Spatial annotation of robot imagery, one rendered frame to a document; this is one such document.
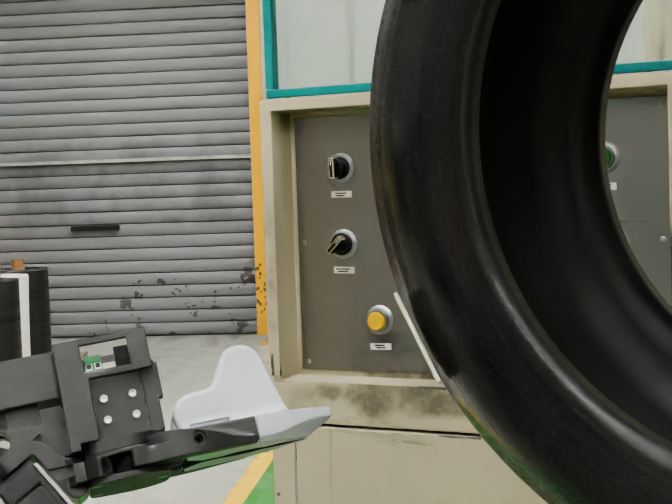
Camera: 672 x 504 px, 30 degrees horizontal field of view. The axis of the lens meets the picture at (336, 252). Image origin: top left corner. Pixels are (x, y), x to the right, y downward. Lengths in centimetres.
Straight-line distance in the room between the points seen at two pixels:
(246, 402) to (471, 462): 86
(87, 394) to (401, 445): 93
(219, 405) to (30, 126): 973
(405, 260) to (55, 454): 24
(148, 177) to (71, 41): 125
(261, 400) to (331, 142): 96
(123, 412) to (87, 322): 963
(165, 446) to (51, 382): 8
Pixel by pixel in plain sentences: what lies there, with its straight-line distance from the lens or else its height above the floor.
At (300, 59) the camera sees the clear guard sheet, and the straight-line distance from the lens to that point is 166.
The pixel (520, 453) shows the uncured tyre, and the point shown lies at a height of 99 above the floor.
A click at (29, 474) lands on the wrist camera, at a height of 100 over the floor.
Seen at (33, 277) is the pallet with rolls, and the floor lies 66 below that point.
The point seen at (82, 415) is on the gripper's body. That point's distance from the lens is 70.
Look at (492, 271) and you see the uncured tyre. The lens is 73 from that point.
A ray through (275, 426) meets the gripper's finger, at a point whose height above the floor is 102.
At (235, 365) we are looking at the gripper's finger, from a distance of 73.
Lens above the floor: 115
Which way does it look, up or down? 3 degrees down
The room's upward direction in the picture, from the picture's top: 2 degrees counter-clockwise
